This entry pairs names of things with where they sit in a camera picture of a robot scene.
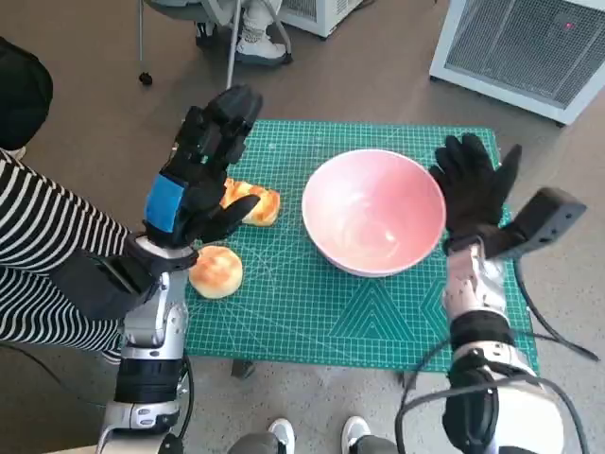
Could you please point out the grey table leg bracket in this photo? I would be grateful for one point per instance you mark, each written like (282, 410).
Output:
(243, 369)
(408, 379)

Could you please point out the seated person's legs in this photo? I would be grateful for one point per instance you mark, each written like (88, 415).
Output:
(260, 47)

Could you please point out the green cutting mat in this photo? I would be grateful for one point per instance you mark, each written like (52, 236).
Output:
(307, 321)

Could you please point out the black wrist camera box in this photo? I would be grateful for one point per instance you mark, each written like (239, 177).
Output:
(543, 222)
(104, 284)

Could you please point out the white cabinet appliance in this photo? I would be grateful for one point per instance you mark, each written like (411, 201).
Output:
(321, 14)

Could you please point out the grey wheeled chair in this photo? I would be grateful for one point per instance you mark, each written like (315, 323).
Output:
(145, 78)

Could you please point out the lobed toy bread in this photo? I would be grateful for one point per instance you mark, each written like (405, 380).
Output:
(264, 208)

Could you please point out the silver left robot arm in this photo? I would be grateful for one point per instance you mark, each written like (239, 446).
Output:
(151, 321)

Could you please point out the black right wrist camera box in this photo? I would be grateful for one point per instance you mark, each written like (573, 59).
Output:
(543, 222)

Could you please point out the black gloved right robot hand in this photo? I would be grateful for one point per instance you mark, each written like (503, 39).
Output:
(472, 194)

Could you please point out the white shoe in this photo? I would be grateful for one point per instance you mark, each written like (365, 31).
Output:
(281, 432)
(355, 430)

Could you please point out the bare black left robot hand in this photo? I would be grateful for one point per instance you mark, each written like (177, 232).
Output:
(165, 198)

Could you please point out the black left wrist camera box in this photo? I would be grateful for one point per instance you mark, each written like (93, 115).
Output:
(104, 284)

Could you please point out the grey leg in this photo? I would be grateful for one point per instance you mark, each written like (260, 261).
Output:
(255, 444)
(375, 445)

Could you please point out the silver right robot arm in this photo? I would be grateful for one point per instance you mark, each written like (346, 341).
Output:
(477, 293)

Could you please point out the pink bowl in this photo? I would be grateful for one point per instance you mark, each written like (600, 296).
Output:
(373, 213)

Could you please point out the white appliance with mesh grille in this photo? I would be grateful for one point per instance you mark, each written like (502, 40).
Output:
(520, 47)

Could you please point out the round toy bread bun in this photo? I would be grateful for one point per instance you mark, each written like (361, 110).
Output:
(215, 272)

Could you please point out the person in striped cloth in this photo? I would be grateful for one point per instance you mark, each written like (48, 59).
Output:
(38, 236)

